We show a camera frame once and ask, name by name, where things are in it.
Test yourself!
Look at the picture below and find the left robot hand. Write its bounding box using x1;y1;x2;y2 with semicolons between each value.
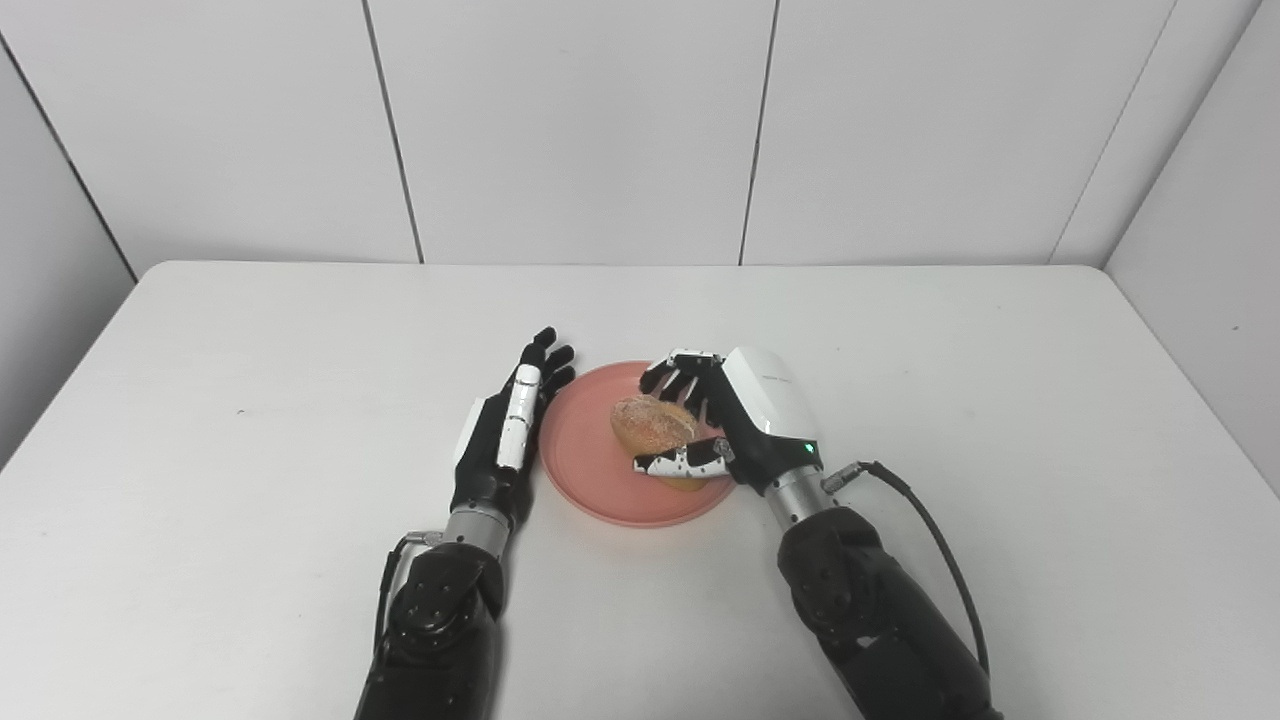
450;326;578;529

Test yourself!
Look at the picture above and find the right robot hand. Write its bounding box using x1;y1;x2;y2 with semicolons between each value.
632;346;825;497

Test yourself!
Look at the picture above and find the pink plate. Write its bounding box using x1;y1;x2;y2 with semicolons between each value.
538;360;736;530

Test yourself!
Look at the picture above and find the bread roll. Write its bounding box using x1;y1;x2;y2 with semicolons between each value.
610;395;713;493

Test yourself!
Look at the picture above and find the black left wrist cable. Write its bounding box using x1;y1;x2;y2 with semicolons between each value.
372;532;443;661

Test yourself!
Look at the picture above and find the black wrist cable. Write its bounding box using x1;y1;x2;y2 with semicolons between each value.
822;460;993;681
372;532;443;661

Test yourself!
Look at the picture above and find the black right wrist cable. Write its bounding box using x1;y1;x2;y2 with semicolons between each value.
822;460;993;681

